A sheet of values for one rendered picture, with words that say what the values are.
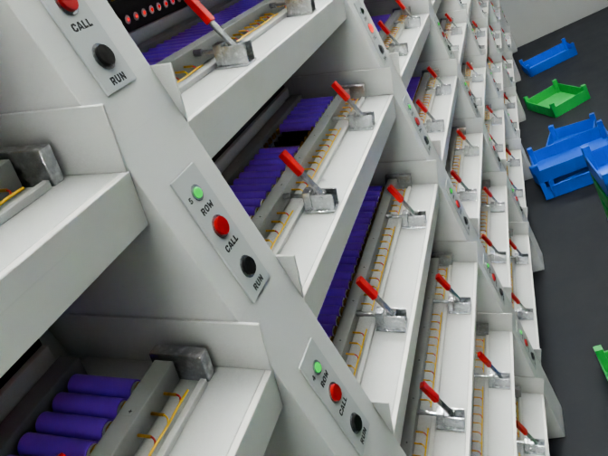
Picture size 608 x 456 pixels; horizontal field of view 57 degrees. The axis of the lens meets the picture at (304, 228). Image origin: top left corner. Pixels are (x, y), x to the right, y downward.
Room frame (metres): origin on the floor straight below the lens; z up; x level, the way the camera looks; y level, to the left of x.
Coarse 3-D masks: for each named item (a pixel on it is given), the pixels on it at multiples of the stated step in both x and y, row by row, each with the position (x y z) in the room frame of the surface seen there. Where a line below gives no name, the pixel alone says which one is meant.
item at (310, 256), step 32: (288, 96) 1.07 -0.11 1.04; (320, 96) 1.08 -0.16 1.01; (352, 96) 1.03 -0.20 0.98; (384, 96) 1.01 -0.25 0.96; (256, 128) 0.92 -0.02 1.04; (384, 128) 0.91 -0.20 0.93; (224, 160) 0.81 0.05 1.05; (320, 160) 0.80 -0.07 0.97; (352, 160) 0.77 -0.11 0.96; (352, 192) 0.69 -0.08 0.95; (288, 224) 0.64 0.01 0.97; (320, 224) 0.62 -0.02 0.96; (352, 224) 0.68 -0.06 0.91; (288, 256) 0.49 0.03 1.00; (320, 256) 0.56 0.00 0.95; (320, 288) 0.54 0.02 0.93
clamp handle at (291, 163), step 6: (282, 156) 0.66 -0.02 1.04; (288, 156) 0.66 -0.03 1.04; (288, 162) 0.66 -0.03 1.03; (294, 162) 0.66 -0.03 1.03; (294, 168) 0.66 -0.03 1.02; (300, 168) 0.66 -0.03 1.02; (300, 174) 0.65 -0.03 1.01; (306, 174) 0.66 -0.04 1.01; (306, 180) 0.65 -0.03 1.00; (312, 180) 0.66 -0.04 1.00; (312, 186) 0.65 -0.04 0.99; (318, 186) 0.66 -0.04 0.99; (318, 192) 0.65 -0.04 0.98
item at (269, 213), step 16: (336, 96) 1.00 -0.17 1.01; (336, 112) 0.93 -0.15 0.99; (320, 128) 0.86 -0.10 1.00; (304, 144) 0.82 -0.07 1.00; (320, 144) 0.84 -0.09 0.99; (304, 160) 0.76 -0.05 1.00; (288, 176) 0.72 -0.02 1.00; (272, 192) 0.69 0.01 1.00; (288, 192) 0.70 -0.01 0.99; (272, 208) 0.65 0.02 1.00; (256, 224) 0.61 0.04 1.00; (272, 224) 0.64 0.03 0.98
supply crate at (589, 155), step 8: (584, 144) 1.33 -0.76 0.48; (584, 152) 1.32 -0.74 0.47; (592, 152) 1.33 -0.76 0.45; (600, 152) 1.32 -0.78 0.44; (592, 160) 1.32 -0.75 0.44; (600, 160) 1.33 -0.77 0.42; (592, 168) 1.27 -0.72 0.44; (600, 168) 1.31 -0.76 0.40; (600, 176) 1.20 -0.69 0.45; (600, 184) 1.23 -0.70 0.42
